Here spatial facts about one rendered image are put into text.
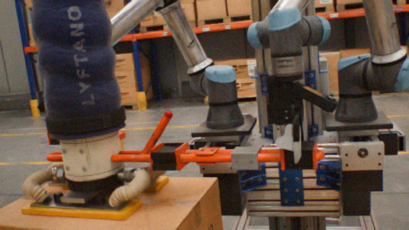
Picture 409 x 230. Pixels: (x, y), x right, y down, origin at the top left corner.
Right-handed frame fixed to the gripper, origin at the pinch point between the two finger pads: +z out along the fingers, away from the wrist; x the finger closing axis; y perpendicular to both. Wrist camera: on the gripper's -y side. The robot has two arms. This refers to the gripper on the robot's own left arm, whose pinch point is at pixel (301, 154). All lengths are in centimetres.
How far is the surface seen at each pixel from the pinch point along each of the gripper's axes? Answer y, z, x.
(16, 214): 79, 13, 15
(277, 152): 6.1, -0.3, -0.6
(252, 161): 11.6, 0.9, 3.6
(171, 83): 386, 69, -813
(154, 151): 38.7, -1.6, 2.4
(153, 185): 44.7, 11.3, -5.2
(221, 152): 20.8, -0.4, -0.7
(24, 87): 810, 52, -789
